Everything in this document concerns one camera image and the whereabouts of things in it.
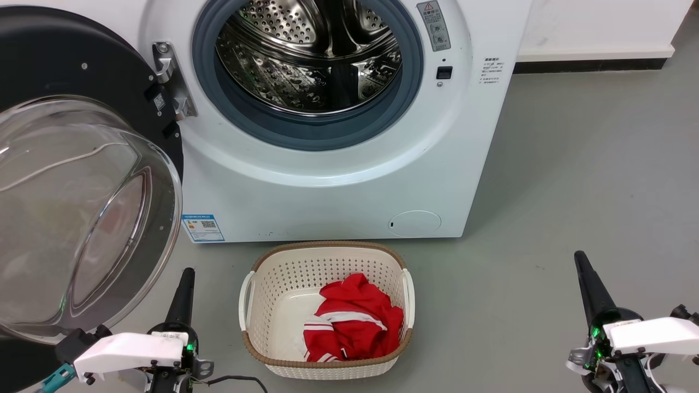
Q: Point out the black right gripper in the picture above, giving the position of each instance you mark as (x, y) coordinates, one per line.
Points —
(600, 355)

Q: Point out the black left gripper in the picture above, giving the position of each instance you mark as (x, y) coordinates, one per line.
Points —
(191, 363)

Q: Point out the black round glass washer door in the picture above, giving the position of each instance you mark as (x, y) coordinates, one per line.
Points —
(54, 65)

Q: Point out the white front-load washing machine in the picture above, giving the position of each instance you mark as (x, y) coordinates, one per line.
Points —
(327, 202)

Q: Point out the grey metal door hinge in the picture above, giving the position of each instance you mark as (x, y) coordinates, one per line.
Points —
(166, 68)

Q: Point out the black door latch socket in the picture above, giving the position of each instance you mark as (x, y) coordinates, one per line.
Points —
(444, 72)

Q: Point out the blue energy label sticker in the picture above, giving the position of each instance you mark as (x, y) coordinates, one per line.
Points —
(203, 228)

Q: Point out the cream plastic laundry basket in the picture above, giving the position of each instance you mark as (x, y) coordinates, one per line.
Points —
(281, 303)

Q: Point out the red white-striped garment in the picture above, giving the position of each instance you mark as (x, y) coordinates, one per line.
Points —
(355, 325)

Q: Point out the round white filter cover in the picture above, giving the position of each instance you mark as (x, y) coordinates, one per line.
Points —
(415, 224)

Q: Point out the printed text label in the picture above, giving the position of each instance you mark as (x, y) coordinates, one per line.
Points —
(492, 71)

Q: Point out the steel perforated washer drum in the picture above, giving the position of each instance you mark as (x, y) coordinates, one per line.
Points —
(273, 65)

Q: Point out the grey warning sticker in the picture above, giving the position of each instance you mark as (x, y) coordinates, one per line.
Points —
(434, 24)

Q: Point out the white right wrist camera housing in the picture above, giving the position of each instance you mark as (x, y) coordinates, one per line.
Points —
(655, 334)

